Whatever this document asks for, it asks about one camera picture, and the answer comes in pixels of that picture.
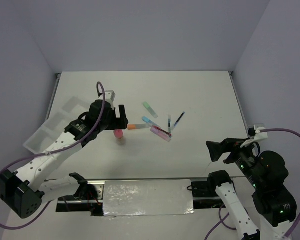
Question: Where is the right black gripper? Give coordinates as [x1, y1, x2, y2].
[205, 134, 263, 187]

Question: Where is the orange cap highlighter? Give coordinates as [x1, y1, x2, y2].
[127, 123, 150, 131]

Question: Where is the pink cap glue stick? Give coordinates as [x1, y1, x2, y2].
[113, 129, 126, 146]

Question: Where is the purple cap highlighter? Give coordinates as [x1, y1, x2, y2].
[150, 127, 171, 142]

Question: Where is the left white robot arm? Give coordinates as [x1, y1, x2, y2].
[0, 99, 129, 219]

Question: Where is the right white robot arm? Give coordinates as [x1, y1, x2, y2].
[206, 138, 297, 240]

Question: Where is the green cap highlighter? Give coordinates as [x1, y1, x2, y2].
[142, 101, 159, 119]

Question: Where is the blue cap highlighter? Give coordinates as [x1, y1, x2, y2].
[141, 116, 161, 129]

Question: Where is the red gel pen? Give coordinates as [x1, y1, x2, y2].
[152, 125, 172, 138]

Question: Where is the dark blue gel pen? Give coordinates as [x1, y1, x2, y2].
[171, 111, 185, 131]

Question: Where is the teal gel pen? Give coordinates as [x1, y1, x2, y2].
[168, 114, 172, 138]

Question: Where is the silver foil covered panel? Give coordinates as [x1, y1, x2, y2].
[103, 179, 194, 217]

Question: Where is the clear plastic organizer tray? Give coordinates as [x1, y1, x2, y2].
[23, 96, 91, 155]

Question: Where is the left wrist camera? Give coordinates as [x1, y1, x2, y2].
[104, 90, 116, 109]

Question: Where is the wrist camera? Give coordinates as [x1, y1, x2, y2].
[104, 90, 116, 109]
[240, 123, 268, 148]

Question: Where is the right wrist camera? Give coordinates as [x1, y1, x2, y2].
[240, 123, 268, 148]

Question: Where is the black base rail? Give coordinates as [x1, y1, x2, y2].
[55, 174, 238, 217]

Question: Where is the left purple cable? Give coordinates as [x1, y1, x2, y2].
[0, 81, 106, 230]

